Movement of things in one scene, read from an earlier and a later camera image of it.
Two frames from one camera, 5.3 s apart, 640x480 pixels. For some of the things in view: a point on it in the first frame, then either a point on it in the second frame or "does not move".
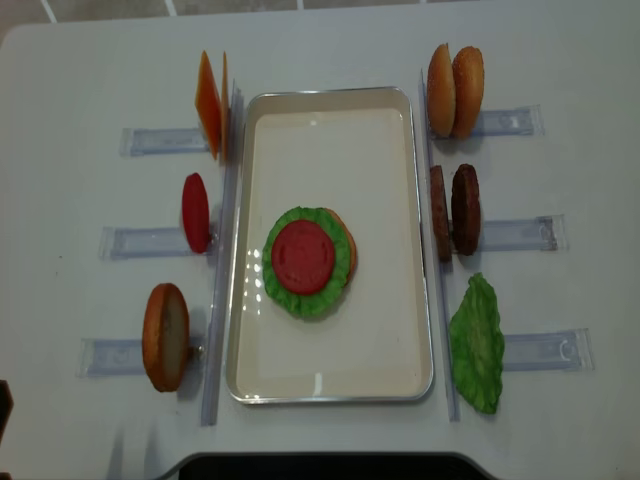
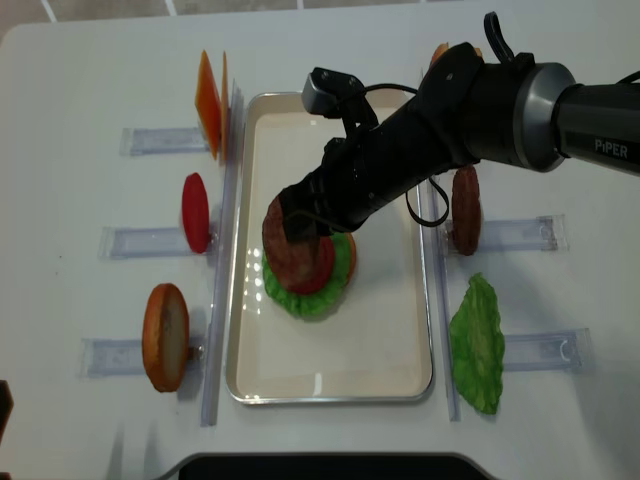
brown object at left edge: (6, 406) does not move
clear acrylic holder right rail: (443, 281) does not move
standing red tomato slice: (196, 213) does not move
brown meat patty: (440, 212) -> (295, 261)
